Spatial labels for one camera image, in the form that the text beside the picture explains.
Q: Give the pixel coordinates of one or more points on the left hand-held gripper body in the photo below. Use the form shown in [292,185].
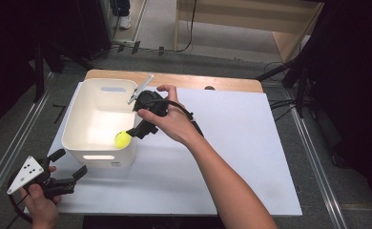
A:
[28,173]

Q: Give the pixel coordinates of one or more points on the yellow ball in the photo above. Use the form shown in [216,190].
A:
[122,140]

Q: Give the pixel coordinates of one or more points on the black tripod stand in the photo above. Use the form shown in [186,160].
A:
[298,70]

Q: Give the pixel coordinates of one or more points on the person's left hand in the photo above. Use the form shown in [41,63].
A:
[42,211]

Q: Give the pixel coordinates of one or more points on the white board sheet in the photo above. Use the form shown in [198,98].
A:
[238,143]

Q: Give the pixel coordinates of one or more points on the light wooden desk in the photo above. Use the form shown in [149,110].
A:
[225,19]

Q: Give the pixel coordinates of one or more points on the black curtain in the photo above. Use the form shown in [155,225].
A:
[9,47]
[355,95]

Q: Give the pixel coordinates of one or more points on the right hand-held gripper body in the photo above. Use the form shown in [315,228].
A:
[150,101]

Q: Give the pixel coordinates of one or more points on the person's right hand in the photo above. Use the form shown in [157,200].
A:
[174,124]

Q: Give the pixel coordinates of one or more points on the white plastic bin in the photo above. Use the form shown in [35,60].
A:
[92,120]

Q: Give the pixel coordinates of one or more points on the small dark knob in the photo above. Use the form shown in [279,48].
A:
[210,87]

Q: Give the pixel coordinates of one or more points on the wooden table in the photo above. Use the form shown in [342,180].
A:
[181,81]

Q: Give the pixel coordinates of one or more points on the metal floor rail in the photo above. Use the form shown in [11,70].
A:
[317,165]
[15,149]

